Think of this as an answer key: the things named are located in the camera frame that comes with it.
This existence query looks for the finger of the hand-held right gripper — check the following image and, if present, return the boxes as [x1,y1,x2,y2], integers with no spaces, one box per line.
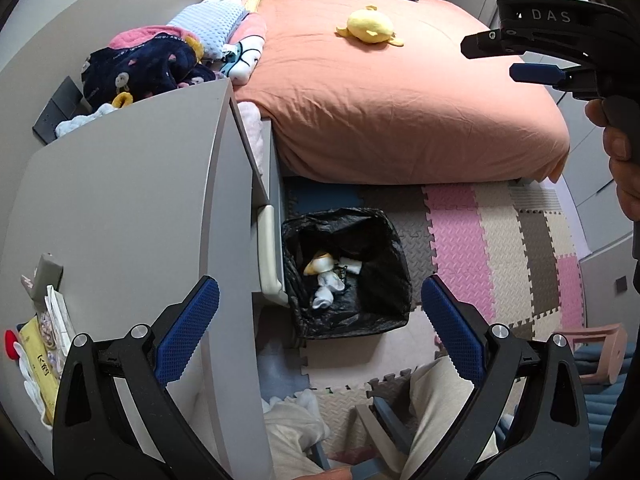
[510,63,603,100]
[461,29,588,67]

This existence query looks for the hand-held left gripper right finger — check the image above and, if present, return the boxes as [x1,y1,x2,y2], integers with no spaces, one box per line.
[400,275,591,480]

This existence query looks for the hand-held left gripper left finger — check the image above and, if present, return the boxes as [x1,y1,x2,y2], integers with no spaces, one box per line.
[52,276,236,480]

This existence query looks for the black-lined trash bin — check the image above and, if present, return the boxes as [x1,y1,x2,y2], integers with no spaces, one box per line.
[280,207,413,341]

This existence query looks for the white paper sheets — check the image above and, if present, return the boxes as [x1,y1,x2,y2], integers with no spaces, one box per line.
[44,285,78,356]

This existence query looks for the grey card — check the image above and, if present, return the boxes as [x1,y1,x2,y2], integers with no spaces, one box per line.
[30,254,65,301]

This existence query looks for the person's right hand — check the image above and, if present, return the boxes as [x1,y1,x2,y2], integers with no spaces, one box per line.
[586,99,640,221]

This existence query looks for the person's right leg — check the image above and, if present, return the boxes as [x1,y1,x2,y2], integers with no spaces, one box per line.
[400,355,501,480]

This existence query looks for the person's leg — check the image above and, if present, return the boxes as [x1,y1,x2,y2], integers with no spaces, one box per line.
[262,400,331,476]
[400,355,501,480]

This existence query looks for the foam puzzle mat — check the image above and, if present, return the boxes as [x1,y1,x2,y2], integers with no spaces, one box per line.
[255,177,588,461]

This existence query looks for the desk drawer with cream front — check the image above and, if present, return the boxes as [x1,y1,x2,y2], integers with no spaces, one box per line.
[235,100,291,308]

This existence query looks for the bed with orange sheet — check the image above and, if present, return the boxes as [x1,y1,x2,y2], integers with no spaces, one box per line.
[232,0,571,186]

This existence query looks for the grey chair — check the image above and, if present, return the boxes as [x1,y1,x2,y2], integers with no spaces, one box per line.
[305,395,416,480]

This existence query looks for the yellow plush toy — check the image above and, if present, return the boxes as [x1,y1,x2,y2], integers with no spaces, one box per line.
[335,5,405,48]

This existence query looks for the crumpled white tissue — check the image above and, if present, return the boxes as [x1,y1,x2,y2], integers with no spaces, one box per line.
[311,270,348,311]

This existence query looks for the grey desk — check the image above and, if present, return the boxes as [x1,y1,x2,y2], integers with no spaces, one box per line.
[0,77,276,480]

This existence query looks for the yellow and white wrapper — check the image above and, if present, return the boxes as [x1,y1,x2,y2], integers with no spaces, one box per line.
[304,252,335,277]

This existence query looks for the person's left leg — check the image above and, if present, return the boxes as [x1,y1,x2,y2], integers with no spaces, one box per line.
[262,400,331,476]

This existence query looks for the pink stool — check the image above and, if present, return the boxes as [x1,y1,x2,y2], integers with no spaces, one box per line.
[552,322,628,386]

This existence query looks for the white fluffy cloth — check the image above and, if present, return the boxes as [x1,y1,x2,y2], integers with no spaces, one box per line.
[55,102,118,138]

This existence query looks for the light pink blanket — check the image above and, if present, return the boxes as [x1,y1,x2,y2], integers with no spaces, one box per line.
[232,10,268,56]

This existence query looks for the white plush toy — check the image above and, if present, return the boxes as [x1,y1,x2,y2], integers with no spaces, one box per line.
[222,35,263,83]

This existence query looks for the navy printed blanket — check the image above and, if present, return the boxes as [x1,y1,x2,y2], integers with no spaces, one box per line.
[80,30,218,111]

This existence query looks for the light blue knitted blanket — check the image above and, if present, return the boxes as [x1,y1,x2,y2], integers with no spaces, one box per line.
[167,0,256,58]

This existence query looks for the pink cloth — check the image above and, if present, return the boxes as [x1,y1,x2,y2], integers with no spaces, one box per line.
[109,25,201,53]

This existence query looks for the grey wall socket panel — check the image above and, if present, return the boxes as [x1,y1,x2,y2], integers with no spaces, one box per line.
[32,76,93,143]

